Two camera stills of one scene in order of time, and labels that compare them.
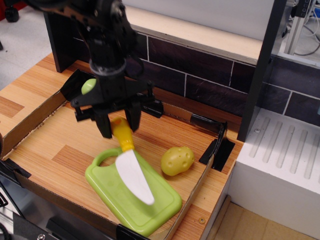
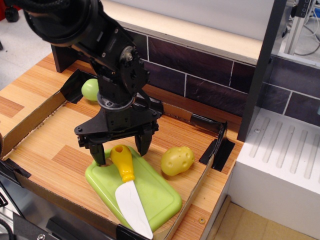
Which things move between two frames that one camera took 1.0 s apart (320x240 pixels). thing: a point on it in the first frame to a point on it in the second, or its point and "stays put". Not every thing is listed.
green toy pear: x=88 y=85 stays put
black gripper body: x=112 y=91 to x=140 y=118
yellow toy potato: x=175 y=160 stays put
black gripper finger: x=102 y=119 to x=98 y=154
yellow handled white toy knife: x=128 y=163 to x=126 y=193
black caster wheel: x=11 y=14 stays put
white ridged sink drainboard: x=277 y=172 stays put
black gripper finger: x=133 y=112 to x=143 y=142
